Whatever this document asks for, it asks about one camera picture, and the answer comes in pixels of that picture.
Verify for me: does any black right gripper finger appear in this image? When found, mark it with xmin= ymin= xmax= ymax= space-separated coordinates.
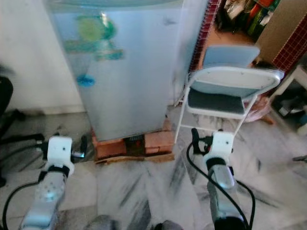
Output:
xmin=190 ymin=127 xmax=202 ymax=156

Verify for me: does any silver small fridge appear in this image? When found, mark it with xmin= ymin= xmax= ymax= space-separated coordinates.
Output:
xmin=45 ymin=0 xmax=211 ymax=143

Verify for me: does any small blue fridge sticker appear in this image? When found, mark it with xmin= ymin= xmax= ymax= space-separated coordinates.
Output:
xmin=77 ymin=75 xmax=96 ymax=88

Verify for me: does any green round fridge sticker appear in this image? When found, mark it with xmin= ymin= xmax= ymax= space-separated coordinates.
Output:
xmin=77 ymin=14 xmax=118 ymax=44

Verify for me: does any white folding chair grey seat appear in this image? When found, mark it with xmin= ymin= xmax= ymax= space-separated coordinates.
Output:
xmin=174 ymin=45 xmax=285 ymax=144

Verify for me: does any pink plastic bag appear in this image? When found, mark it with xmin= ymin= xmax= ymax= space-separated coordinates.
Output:
xmin=245 ymin=96 xmax=272 ymax=123

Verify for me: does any grey left robot leg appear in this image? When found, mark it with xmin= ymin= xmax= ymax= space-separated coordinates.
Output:
xmin=85 ymin=214 xmax=125 ymax=230

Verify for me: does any dark right robot leg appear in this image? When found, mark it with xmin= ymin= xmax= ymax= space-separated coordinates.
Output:
xmin=153 ymin=220 xmax=187 ymax=230

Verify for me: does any black bag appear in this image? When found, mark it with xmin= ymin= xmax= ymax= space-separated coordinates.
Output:
xmin=271 ymin=91 xmax=307 ymax=119

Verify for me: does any cluttered storage shelf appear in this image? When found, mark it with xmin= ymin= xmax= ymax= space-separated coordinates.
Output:
xmin=216 ymin=0 xmax=281 ymax=42

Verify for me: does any brown cardboard panel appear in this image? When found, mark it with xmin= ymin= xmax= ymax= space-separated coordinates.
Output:
xmin=255 ymin=0 xmax=307 ymax=63

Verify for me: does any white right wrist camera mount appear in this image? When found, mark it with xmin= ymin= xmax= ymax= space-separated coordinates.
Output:
xmin=202 ymin=131 xmax=235 ymax=167

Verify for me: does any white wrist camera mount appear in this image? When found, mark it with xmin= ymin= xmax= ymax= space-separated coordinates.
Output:
xmin=47 ymin=136 xmax=75 ymax=174
xmin=202 ymin=131 xmax=235 ymax=167

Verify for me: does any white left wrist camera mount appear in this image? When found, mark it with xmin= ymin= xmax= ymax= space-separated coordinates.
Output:
xmin=47 ymin=136 xmax=75 ymax=174

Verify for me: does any short black left arm cable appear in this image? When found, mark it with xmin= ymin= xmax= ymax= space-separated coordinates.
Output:
xmin=1 ymin=179 xmax=47 ymax=230

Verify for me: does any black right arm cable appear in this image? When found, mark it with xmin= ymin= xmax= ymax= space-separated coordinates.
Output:
xmin=186 ymin=143 xmax=256 ymax=230

